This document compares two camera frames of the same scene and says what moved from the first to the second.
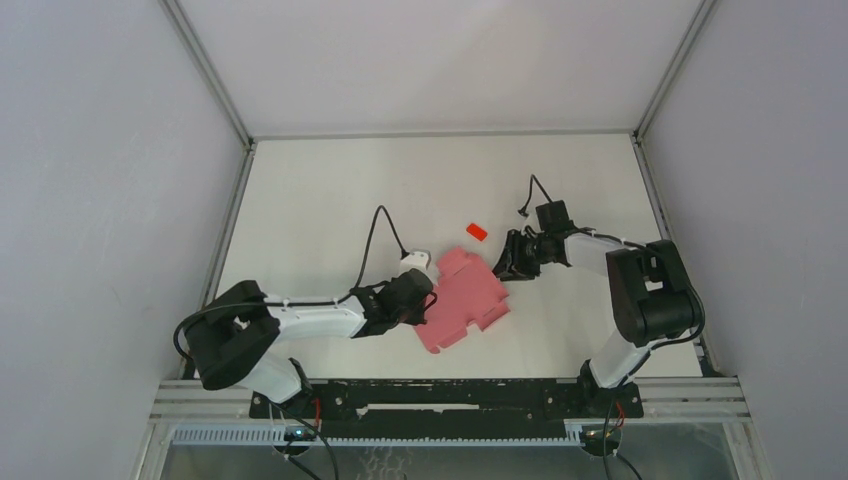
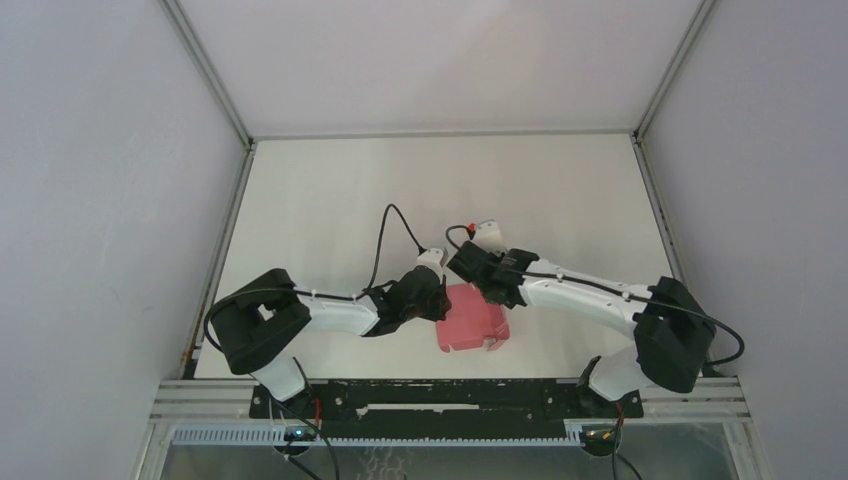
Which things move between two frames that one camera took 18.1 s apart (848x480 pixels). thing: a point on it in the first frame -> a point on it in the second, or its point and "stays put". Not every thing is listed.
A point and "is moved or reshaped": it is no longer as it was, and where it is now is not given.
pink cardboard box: [468, 291] is moved or reshaped
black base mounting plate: [451, 409] stays put
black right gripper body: [525, 253] -> [482, 290]
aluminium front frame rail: [717, 399] stays put
